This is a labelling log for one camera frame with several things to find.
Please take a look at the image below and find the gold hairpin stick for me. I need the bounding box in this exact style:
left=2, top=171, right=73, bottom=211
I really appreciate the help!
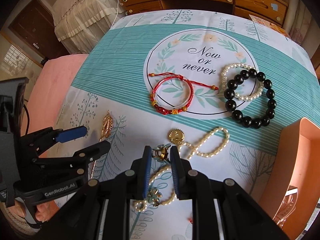
left=89, top=109, right=115, bottom=179

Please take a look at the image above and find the long pearl necklace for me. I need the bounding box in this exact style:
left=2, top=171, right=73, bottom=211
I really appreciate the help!
left=133, top=126, right=230, bottom=212

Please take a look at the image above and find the black bead bracelet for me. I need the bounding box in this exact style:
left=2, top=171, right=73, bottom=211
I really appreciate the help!
left=223, top=68, right=277, bottom=130

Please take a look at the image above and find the white pearl bracelet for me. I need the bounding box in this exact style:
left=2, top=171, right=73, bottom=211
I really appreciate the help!
left=221, top=62, right=264, bottom=103

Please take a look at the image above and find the rose gold smart watch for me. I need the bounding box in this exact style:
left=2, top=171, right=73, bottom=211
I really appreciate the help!
left=273, top=186, right=298, bottom=228

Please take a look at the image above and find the orange plastic tray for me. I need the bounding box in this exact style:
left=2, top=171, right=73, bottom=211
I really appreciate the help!
left=259, top=117, right=319, bottom=239

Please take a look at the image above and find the person's left hand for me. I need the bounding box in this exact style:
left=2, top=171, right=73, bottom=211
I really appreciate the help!
left=11, top=199, right=60, bottom=223

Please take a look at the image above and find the gold round brooch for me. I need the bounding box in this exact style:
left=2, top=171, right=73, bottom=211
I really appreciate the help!
left=168, top=129, right=185, bottom=145

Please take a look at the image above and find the pink bed blanket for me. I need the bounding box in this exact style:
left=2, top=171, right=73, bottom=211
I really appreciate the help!
left=21, top=54, right=88, bottom=135

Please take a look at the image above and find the tree pattern tablecloth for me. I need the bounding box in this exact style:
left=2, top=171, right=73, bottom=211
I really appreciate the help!
left=48, top=10, right=319, bottom=239

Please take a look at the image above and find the dark wooden door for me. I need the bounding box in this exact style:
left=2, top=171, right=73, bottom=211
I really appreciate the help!
left=9, top=0, right=69, bottom=60

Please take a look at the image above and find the white lace covered furniture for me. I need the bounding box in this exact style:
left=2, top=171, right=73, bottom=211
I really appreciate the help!
left=53, top=0, right=125, bottom=54

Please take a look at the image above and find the cookbook with bread cover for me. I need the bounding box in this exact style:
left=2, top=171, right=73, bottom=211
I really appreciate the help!
left=249, top=15, right=291, bottom=39

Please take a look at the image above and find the beige curtain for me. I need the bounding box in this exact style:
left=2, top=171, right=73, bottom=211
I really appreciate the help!
left=283, top=0, right=312, bottom=45

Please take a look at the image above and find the red string bracelet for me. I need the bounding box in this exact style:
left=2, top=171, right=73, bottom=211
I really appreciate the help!
left=148, top=71, right=220, bottom=116

